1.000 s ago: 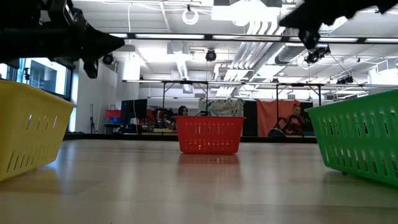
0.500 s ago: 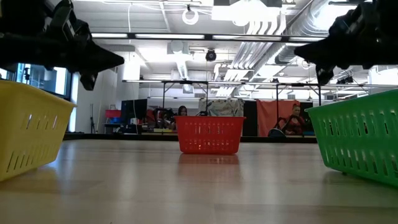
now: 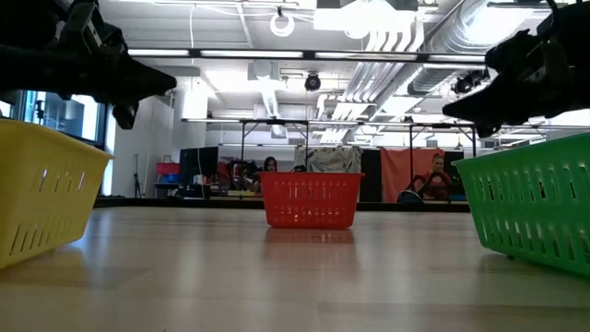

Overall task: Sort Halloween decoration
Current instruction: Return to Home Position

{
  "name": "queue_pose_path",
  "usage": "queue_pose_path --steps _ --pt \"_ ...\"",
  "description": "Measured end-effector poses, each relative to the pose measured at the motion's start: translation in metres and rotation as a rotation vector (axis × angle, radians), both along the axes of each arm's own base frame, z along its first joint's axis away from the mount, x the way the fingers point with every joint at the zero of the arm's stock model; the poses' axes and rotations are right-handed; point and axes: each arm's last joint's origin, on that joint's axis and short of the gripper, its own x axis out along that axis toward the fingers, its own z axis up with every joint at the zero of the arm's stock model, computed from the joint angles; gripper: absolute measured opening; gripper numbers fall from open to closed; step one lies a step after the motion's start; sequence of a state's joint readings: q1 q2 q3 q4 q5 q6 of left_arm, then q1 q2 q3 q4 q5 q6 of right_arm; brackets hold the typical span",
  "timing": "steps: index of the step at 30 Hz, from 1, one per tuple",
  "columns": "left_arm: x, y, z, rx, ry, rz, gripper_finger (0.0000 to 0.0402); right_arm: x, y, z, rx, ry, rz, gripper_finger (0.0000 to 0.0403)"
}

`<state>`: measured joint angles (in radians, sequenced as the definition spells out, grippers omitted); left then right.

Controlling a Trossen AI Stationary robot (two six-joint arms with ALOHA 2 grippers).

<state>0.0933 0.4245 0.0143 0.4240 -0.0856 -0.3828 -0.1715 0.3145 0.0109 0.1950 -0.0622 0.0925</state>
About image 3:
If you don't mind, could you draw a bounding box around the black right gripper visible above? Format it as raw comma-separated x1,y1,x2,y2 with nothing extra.
441,0,590,139

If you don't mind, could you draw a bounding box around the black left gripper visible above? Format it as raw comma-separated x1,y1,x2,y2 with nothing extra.
0,0,178,131

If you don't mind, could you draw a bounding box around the white LED light strip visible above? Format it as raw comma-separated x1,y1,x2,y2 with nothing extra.
314,51,419,61
127,48,191,58
428,54,487,64
199,49,305,59

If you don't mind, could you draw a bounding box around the black tripod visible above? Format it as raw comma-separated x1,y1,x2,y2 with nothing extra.
131,153,143,199

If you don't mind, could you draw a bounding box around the black computer monitor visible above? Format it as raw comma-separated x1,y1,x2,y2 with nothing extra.
178,146,219,186

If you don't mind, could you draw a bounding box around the orange curtain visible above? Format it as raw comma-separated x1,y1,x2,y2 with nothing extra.
380,147,446,203

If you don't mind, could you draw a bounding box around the green plastic basket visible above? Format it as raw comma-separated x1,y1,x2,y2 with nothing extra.
452,131,590,279

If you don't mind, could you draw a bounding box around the black partition panel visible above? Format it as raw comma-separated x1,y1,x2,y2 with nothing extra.
359,148,383,203

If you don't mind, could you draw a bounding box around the yellow plastic basket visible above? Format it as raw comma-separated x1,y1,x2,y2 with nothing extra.
0,117,115,270

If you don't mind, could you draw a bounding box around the patterned cloth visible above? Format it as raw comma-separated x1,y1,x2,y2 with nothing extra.
294,146,364,175

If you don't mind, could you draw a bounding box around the black ceiling spotlight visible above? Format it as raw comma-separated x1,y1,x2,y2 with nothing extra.
303,72,323,93

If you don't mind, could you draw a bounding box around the red plastic basket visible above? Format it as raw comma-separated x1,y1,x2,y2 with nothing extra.
258,171,365,231

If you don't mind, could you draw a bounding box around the black ceiling camera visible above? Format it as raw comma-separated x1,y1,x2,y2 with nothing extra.
450,68,491,97

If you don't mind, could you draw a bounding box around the silver ventilation duct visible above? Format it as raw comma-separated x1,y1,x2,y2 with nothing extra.
407,0,549,97

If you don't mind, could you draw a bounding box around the large wall window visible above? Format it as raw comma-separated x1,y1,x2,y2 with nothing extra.
18,89,108,149

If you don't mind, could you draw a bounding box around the black aluminium table frame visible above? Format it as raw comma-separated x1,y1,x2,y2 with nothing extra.
91,44,590,214

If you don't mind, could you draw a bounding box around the white ceiling air duct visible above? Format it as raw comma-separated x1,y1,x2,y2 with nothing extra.
247,59,289,139

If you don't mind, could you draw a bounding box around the white ceiling ring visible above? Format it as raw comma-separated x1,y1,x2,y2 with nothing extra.
268,12,297,39

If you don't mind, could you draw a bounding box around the black background rig frame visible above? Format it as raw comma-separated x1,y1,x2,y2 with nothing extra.
180,117,590,193

